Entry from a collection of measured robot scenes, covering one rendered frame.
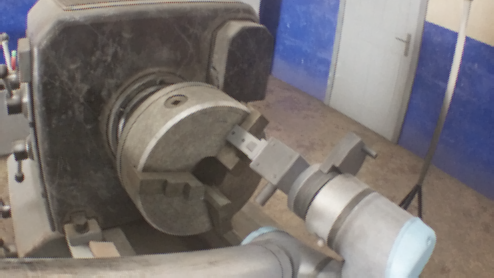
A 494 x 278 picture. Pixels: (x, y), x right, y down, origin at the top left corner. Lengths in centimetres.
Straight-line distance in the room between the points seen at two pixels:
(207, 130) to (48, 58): 32
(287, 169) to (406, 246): 18
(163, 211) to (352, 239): 31
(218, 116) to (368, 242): 30
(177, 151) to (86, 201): 32
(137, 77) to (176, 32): 11
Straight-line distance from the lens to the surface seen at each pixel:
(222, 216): 61
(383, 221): 41
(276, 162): 46
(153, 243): 101
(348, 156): 47
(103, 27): 65
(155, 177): 53
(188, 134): 54
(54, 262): 26
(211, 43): 76
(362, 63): 396
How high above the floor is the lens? 141
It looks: 24 degrees down
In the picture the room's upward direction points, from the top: 8 degrees clockwise
